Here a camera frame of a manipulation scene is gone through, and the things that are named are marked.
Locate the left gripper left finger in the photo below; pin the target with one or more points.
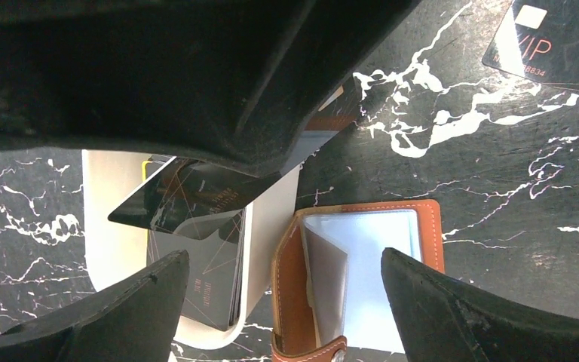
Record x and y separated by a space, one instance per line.
132 320

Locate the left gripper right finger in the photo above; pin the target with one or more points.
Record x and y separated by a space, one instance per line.
442 319

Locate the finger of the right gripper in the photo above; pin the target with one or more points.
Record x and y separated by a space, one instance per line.
231 83

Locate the white oblong tray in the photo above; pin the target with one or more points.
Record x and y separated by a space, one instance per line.
114 251

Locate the brown leather card holder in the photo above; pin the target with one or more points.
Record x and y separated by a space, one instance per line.
328 292

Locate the black vip card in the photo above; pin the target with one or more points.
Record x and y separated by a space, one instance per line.
189 198
539 40

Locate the black card stack near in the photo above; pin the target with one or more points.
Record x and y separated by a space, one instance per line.
214 272

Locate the black VIP card on mat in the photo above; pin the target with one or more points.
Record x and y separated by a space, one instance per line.
539 40

